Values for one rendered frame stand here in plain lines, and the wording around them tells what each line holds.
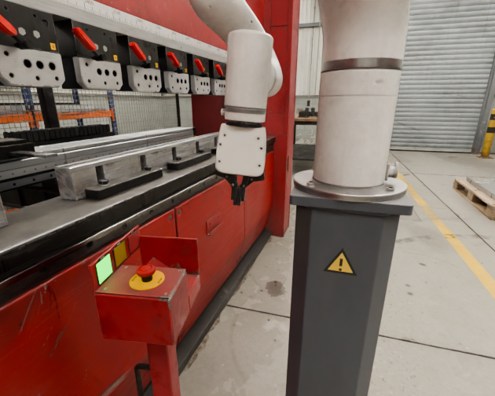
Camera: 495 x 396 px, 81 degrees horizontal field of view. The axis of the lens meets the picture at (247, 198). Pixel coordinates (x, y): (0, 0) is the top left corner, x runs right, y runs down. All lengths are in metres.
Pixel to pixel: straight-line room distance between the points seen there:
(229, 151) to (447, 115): 7.76
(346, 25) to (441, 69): 7.70
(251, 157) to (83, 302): 0.57
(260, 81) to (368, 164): 0.24
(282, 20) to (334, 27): 1.93
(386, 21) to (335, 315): 0.46
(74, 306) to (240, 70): 0.67
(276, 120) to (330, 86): 1.89
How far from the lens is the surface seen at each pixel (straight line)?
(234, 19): 0.66
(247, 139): 0.58
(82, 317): 0.90
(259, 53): 0.57
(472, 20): 8.39
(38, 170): 1.18
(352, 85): 0.47
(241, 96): 0.56
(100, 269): 0.68
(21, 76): 0.85
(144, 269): 0.66
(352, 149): 0.47
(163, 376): 0.89
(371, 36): 0.48
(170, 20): 1.33
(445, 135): 8.27
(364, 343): 0.61
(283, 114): 2.35
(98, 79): 0.98
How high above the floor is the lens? 1.14
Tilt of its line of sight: 18 degrees down
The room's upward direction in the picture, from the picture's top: straight up
